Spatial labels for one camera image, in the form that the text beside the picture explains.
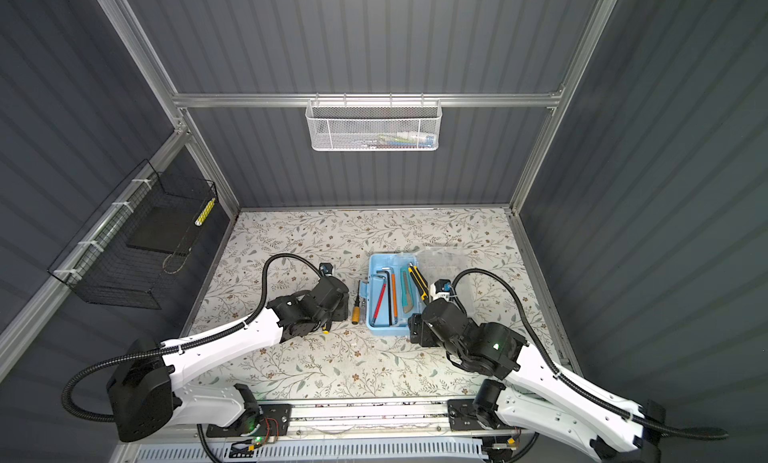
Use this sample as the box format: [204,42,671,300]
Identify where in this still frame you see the orange handled screwdriver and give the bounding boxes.
[351,280,362,325]

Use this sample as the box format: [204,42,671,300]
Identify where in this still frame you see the yellow black utility knife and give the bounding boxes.
[408,263,430,304]

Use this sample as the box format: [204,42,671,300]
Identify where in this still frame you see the red handled hex key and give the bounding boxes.
[372,270,389,323]

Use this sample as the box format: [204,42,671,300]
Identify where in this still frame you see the orange handled hex key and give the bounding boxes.
[387,268,399,326]

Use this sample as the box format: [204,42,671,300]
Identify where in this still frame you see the light blue plastic tool box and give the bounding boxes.
[359,253,423,337]

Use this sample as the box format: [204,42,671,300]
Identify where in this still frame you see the clear tool box lid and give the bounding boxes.
[415,247,476,316]

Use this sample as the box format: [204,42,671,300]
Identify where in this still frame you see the teal utility knife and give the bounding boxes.
[400,264,416,317]

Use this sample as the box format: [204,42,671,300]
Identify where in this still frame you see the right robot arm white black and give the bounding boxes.
[408,299,661,462]

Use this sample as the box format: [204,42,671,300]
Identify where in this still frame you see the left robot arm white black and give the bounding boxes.
[106,276,349,442]

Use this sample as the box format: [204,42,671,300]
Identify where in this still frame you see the yellow green tube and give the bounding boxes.
[194,197,217,227]

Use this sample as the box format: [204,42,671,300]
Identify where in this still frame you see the black pad in basket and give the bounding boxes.
[127,207,202,256]

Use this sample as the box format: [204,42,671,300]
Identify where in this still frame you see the items in white basket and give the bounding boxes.
[356,131,438,149]

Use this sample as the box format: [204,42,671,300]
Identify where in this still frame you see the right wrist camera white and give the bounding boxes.
[430,279,452,301]

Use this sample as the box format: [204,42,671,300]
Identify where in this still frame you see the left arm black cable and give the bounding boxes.
[61,252,325,423]

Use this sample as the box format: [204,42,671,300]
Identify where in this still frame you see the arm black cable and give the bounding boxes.
[61,252,325,423]
[451,267,730,441]

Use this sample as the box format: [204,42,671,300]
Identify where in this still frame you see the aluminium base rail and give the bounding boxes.
[128,396,601,440]

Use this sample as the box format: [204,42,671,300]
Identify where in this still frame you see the white wire mesh basket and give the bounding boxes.
[305,102,443,152]

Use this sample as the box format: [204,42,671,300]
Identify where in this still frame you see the black wire mesh basket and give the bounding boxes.
[48,164,218,310]

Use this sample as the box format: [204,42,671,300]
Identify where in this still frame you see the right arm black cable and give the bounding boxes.
[451,267,730,441]

